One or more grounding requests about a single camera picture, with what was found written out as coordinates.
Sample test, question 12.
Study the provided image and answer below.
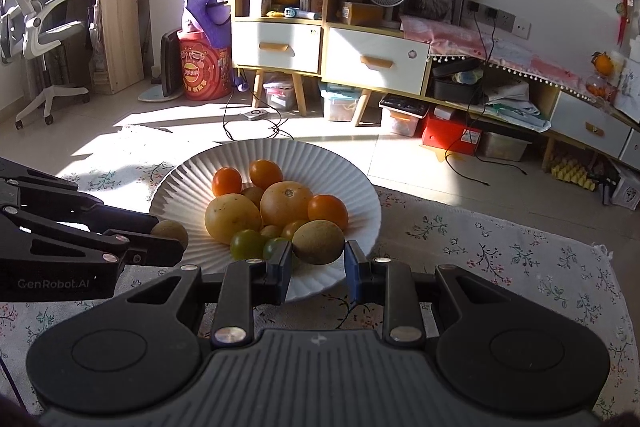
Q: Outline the black storage bin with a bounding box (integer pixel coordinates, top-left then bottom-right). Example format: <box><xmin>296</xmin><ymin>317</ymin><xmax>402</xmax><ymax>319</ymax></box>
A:
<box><xmin>432</xmin><ymin>59</ymin><xmax>488</xmax><ymax>104</ymax></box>

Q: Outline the black floor cable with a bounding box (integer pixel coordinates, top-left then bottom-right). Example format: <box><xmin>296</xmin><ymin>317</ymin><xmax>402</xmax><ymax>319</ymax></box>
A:
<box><xmin>222</xmin><ymin>94</ymin><xmax>296</xmax><ymax>142</ymax></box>

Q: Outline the purple plush toy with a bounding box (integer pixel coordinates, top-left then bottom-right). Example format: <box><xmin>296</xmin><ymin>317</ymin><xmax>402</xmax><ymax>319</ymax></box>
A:
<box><xmin>182</xmin><ymin>0</ymin><xmax>233</xmax><ymax>48</ymax></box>

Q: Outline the green orange tomato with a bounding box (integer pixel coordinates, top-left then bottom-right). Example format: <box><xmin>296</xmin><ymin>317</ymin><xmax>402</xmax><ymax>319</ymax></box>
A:
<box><xmin>281</xmin><ymin>219</ymin><xmax>308</xmax><ymax>242</ymax></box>

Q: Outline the yellow egg tray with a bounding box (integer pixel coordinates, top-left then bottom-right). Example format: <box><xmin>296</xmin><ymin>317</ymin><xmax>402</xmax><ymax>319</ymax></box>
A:
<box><xmin>550</xmin><ymin>157</ymin><xmax>598</xmax><ymax>190</ymax></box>

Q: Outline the white ribbed plate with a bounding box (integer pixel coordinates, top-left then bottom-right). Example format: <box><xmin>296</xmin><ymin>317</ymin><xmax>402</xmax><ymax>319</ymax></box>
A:
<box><xmin>149</xmin><ymin>139</ymin><xmax>382</xmax><ymax>303</ymax></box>

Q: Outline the grey wall socket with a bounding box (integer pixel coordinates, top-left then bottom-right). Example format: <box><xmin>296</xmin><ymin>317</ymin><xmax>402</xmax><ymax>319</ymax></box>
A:
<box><xmin>467</xmin><ymin>1</ymin><xmax>515</xmax><ymax>32</ymax></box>

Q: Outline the low wooden cabinet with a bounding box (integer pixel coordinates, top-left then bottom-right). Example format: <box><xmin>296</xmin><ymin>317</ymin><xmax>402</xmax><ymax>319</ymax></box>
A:
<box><xmin>322</xmin><ymin>19</ymin><xmax>640</xmax><ymax>175</ymax></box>

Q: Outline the large orange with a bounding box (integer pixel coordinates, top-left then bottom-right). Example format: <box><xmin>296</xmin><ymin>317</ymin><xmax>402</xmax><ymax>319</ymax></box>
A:
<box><xmin>259</xmin><ymin>181</ymin><xmax>315</xmax><ymax>229</ymax></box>

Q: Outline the red storage box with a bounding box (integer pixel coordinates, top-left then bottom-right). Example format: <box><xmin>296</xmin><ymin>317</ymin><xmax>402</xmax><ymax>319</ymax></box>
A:
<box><xmin>421</xmin><ymin>112</ymin><xmax>483</xmax><ymax>156</ymax></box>

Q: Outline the floral tablecloth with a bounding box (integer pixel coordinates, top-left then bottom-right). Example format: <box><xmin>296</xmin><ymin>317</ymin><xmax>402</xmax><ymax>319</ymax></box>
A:
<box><xmin>0</xmin><ymin>139</ymin><xmax>630</xmax><ymax>415</ymax></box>

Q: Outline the black power cable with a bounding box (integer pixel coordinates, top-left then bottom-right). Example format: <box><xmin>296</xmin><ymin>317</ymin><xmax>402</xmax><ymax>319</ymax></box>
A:
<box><xmin>442</xmin><ymin>14</ymin><xmax>528</xmax><ymax>185</ymax></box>

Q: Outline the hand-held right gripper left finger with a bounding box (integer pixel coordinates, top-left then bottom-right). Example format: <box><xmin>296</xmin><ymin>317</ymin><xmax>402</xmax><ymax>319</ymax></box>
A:
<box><xmin>127</xmin><ymin>239</ymin><xmax>293</xmax><ymax>349</ymax></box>

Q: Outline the cardboard box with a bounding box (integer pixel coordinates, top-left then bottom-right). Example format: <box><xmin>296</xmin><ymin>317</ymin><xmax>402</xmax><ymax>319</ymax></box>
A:
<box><xmin>342</xmin><ymin>2</ymin><xmax>383</xmax><ymax>26</ymax></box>

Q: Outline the clear box blue lid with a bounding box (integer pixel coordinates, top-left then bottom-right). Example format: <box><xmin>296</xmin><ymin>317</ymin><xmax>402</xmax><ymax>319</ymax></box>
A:
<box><xmin>319</xmin><ymin>83</ymin><xmax>362</xmax><ymax>122</ymax></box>

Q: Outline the red printed bucket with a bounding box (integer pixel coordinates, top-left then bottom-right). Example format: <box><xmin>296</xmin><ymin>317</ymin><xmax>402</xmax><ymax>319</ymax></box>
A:
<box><xmin>179</xmin><ymin>32</ymin><xmax>235</xmax><ymax>102</ymax></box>

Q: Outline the white drawer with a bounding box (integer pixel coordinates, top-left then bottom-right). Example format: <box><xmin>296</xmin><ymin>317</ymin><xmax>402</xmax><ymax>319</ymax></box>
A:
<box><xmin>325</xmin><ymin>27</ymin><xmax>431</xmax><ymax>96</ymax></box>
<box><xmin>232</xmin><ymin>22</ymin><xmax>321</xmax><ymax>75</ymax></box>
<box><xmin>550</xmin><ymin>92</ymin><xmax>632</xmax><ymax>158</ymax></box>
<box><xmin>620</xmin><ymin>129</ymin><xmax>640</xmax><ymax>172</ymax></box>

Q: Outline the clear box black lid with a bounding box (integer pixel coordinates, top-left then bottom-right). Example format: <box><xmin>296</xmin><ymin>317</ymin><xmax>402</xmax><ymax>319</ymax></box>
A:
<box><xmin>379</xmin><ymin>94</ymin><xmax>430</xmax><ymax>138</ymax></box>

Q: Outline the wooden desk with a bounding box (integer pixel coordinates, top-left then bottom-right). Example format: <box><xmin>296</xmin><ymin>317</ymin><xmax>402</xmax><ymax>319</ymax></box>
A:
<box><xmin>70</xmin><ymin>0</ymin><xmax>151</xmax><ymax>95</ymax></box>

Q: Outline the pink fringed cloth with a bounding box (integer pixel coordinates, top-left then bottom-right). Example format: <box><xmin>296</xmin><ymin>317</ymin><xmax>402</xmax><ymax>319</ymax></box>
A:
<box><xmin>400</xmin><ymin>16</ymin><xmax>596</xmax><ymax>100</ymax></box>

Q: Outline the clear jar with oranges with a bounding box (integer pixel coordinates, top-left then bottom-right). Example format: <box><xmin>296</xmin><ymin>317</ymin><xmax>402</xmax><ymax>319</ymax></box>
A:
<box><xmin>585</xmin><ymin>74</ymin><xmax>616</xmax><ymax>100</ymax></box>

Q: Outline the small orange tomato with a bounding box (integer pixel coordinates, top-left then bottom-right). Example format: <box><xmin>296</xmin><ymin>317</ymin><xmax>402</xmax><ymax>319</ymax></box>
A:
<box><xmin>211</xmin><ymin>167</ymin><xmax>243</xmax><ymax>198</ymax></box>

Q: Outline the white printed box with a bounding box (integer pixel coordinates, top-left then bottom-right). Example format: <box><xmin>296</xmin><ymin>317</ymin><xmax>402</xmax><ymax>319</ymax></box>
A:
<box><xmin>611</xmin><ymin>172</ymin><xmax>640</xmax><ymax>210</ymax></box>

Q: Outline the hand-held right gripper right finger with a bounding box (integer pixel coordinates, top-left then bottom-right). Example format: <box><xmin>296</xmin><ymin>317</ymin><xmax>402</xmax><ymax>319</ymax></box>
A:
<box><xmin>345</xmin><ymin>239</ymin><xmax>508</xmax><ymax>348</ymax></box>

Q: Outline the grey clear storage box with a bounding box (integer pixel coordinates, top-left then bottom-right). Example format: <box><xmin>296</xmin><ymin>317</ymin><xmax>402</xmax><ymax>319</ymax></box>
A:
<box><xmin>477</xmin><ymin>132</ymin><xmax>531</xmax><ymax>162</ymax></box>

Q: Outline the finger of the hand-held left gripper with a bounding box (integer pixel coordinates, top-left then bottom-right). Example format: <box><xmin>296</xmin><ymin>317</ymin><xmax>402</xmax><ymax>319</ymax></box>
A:
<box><xmin>0</xmin><ymin>158</ymin><xmax>160</xmax><ymax>234</ymax></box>
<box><xmin>0</xmin><ymin>209</ymin><xmax>185</xmax><ymax>267</ymax></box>

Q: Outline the orange fruit ornament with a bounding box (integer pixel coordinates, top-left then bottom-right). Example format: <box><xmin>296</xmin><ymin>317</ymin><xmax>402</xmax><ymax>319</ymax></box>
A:
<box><xmin>591</xmin><ymin>52</ymin><xmax>615</xmax><ymax>76</ymax></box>

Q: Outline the black panel heater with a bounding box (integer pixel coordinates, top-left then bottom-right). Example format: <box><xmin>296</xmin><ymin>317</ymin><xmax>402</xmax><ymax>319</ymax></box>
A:
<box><xmin>137</xmin><ymin>29</ymin><xmax>183</xmax><ymax>102</ymax></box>

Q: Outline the pile of folded cloths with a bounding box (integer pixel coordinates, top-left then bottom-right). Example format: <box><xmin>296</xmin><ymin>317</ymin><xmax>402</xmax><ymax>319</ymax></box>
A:
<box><xmin>482</xmin><ymin>79</ymin><xmax>551</xmax><ymax>130</ymax></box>

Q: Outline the large yellow citrus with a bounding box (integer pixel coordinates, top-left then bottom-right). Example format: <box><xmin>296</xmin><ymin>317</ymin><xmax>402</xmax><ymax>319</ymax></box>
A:
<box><xmin>204</xmin><ymin>194</ymin><xmax>263</xmax><ymax>245</ymax></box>

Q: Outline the sketch paper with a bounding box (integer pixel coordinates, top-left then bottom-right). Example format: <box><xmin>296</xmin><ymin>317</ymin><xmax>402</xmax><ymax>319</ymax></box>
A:
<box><xmin>615</xmin><ymin>57</ymin><xmax>640</xmax><ymax>122</ymax></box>

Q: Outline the white office chair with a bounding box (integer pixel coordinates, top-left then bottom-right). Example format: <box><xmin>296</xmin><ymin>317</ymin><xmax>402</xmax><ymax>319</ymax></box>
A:
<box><xmin>0</xmin><ymin>0</ymin><xmax>91</xmax><ymax>130</ymax></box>

